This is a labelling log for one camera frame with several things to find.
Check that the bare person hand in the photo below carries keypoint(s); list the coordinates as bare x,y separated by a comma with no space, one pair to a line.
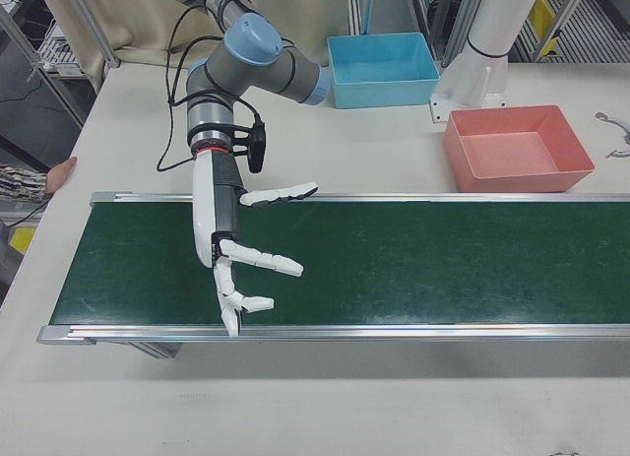
59,177

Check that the white dexterous robot hand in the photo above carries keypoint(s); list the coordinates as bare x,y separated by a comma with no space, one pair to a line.
202,214

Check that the grey UR5e robot arm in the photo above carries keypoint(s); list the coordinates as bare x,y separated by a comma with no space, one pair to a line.
256,67

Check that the forearm in patterned sleeve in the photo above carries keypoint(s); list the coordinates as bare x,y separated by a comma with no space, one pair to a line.
22,182

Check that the blue plastic box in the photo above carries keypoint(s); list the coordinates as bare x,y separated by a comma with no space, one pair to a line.
379,62

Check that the pink plastic box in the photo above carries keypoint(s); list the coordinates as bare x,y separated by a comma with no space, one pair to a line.
517,150

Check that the yellow floor marker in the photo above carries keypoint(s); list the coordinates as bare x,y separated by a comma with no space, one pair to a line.
22,239

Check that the beige curtain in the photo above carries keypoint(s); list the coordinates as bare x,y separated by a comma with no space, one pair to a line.
133,13

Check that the green belt conveyor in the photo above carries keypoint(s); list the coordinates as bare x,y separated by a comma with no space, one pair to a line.
394,259

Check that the yellow tag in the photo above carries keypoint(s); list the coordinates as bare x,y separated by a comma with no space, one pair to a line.
541,13

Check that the metal reacher grabber tool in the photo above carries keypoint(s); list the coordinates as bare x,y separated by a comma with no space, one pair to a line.
601,115

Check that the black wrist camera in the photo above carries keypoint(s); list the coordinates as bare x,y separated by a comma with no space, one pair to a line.
257,148

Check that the aluminium frame post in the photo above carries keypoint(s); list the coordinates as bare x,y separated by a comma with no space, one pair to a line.
98,32

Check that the aluminium frame structure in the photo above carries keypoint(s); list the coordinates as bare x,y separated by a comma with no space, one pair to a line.
355,8

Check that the white column pedestal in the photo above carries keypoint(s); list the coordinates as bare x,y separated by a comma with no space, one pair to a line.
492,22

